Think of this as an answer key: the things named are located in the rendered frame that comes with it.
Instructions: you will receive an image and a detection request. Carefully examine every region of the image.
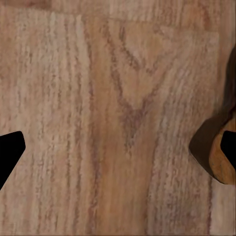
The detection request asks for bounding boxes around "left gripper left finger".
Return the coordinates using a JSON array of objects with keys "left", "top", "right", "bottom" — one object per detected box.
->
[{"left": 0, "top": 131, "right": 26, "bottom": 190}]

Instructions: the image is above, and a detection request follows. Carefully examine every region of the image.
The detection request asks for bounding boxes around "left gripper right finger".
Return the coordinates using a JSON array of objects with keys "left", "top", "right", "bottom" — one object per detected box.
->
[{"left": 220, "top": 130, "right": 236, "bottom": 170}]

